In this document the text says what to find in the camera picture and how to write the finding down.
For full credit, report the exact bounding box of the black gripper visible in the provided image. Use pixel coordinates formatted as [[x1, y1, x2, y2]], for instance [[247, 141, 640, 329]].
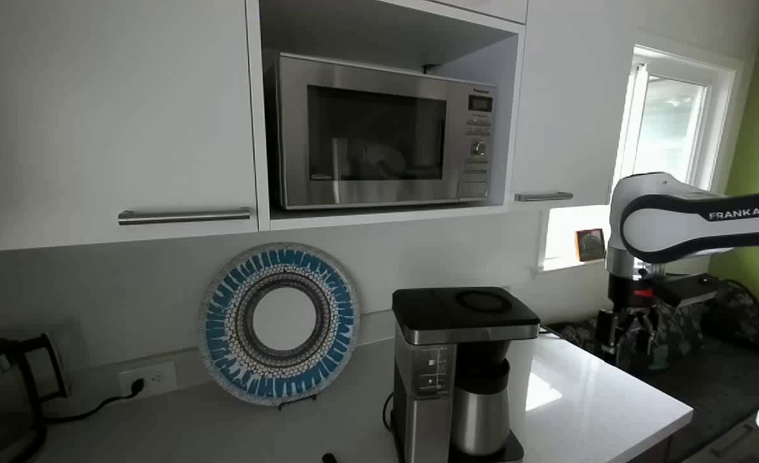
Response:
[[596, 285, 662, 367]]

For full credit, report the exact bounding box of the black coffee machine cable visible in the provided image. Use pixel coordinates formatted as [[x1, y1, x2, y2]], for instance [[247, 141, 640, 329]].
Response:
[[380, 392, 399, 432]]

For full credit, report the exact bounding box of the stainless steel coffee carafe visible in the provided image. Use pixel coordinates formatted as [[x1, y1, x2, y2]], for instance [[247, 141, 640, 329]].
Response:
[[451, 343, 514, 460]]

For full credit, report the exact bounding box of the small dark picture frame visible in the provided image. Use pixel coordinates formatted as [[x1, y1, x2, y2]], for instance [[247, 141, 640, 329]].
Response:
[[574, 226, 610, 262]]

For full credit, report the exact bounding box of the black kettle power cable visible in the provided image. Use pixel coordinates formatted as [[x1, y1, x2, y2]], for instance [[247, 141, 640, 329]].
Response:
[[41, 375, 150, 425]]

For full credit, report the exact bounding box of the dark floral bench cushion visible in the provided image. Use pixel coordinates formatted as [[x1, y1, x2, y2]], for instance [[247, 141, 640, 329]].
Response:
[[556, 271, 759, 367]]

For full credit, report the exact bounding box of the white framed window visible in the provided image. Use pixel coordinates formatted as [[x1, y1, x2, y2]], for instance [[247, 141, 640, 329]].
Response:
[[610, 45, 743, 196]]

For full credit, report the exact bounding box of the black glass electric kettle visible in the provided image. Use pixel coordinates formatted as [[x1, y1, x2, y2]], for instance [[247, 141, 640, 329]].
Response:
[[0, 331, 70, 463]]

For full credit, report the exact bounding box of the stainless steel microwave oven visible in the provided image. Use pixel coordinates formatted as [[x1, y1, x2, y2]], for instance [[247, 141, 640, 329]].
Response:
[[272, 51, 496, 213]]

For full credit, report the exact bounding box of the short silver cabinet handle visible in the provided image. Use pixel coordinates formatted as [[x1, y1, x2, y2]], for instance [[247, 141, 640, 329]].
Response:
[[512, 189, 575, 207]]

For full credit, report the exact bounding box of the blue white decorative plate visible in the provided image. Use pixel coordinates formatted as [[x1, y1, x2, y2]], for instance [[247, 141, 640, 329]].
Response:
[[197, 243, 364, 407]]

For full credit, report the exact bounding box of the white wall power outlet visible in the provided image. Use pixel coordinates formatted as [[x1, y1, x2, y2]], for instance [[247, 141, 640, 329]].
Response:
[[115, 361, 180, 400]]

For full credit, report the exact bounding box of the long silver cabinet handle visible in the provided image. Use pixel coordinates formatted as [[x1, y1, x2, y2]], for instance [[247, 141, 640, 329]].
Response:
[[115, 207, 254, 230]]

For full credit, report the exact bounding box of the white upper kitchen cabinet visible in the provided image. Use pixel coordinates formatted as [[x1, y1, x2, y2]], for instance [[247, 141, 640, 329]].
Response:
[[0, 0, 629, 258]]

